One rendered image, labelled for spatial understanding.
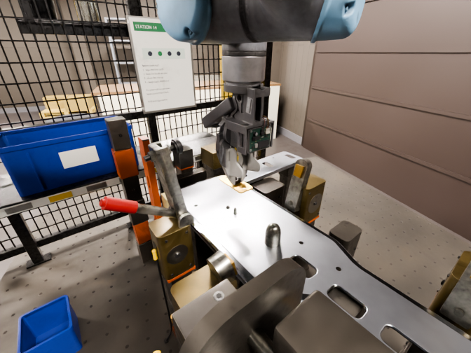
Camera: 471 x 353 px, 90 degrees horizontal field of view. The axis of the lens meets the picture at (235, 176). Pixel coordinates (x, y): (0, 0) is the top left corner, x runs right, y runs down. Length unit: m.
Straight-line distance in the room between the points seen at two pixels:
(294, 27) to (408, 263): 0.92
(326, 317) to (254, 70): 0.35
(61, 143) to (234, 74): 0.50
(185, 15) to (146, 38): 0.66
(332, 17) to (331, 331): 0.25
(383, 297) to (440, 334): 0.08
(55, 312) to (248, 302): 0.70
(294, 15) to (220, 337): 0.27
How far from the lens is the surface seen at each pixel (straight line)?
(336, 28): 0.27
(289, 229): 0.55
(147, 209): 0.44
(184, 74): 1.02
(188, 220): 0.47
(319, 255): 0.51
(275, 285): 0.21
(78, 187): 0.76
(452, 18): 2.68
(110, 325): 0.82
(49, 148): 0.75
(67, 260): 1.06
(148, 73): 0.97
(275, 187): 0.74
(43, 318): 0.85
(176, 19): 0.32
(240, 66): 0.41
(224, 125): 0.46
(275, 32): 0.29
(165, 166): 0.41
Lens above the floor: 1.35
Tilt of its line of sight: 28 degrees down
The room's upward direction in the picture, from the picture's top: straight up
